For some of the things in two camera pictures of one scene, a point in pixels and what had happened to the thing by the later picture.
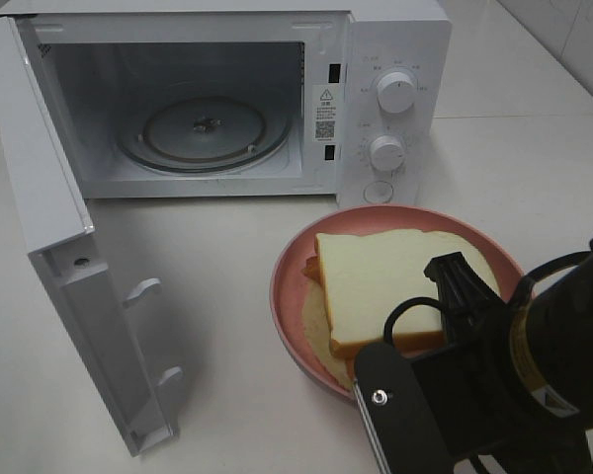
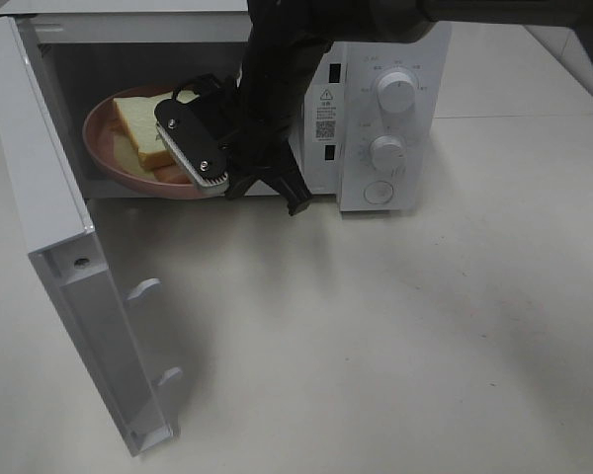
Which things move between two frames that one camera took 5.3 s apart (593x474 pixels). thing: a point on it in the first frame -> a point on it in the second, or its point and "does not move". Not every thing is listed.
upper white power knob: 395,92 does not move
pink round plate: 287,302 -> 100,142
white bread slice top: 367,272 -> 136,117
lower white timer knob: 386,153 does not move
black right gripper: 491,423 -> 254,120
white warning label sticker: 327,113 does not move
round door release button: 378,192 does not move
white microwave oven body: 239,98 does not move
